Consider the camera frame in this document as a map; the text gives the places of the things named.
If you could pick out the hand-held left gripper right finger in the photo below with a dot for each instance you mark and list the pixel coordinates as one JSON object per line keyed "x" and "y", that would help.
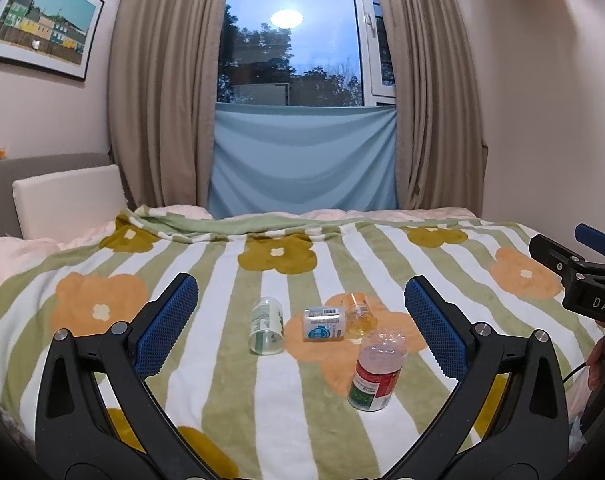
{"x": 435, "y": 330}

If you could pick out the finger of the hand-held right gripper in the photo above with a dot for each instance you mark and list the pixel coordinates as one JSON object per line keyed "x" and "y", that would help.
{"x": 549, "y": 252}
{"x": 593, "y": 238}

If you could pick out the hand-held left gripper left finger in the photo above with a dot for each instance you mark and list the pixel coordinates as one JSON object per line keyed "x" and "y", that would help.
{"x": 165, "y": 327}

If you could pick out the white blue label cup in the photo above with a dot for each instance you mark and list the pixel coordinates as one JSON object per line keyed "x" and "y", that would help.
{"x": 325, "y": 325}

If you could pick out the clear red green label cup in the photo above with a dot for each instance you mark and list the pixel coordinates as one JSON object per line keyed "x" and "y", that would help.
{"x": 377, "y": 372}

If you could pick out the clear orange cup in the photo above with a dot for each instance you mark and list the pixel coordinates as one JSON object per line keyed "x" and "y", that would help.
{"x": 360, "y": 317}

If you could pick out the person's right hand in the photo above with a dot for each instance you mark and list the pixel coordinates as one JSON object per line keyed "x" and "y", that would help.
{"x": 594, "y": 365}

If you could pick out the striped floral blanket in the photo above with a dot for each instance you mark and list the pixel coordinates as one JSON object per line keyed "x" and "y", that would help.
{"x": 282, "y": 400}

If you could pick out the white pillow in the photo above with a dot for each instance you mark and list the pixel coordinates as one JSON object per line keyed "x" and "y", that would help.
{"x": 67, "y": 200}

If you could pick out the beige curtain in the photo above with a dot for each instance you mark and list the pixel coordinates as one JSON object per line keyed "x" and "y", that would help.
{"x": 432, "y": 100}
{"x": 162, "y": 100}

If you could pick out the grey headboard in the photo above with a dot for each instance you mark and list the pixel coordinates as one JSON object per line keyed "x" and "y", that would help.
{"x": 0, "y": 195}

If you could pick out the light blue cloth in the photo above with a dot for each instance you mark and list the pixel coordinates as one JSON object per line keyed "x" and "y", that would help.
{"x": 302, "y": 160}

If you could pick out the window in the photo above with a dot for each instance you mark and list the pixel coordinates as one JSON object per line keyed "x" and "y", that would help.
{"x": 292, "y": 45}

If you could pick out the framed houses picture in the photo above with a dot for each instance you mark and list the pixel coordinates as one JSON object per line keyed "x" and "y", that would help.
{"x": 42, "y": 15}

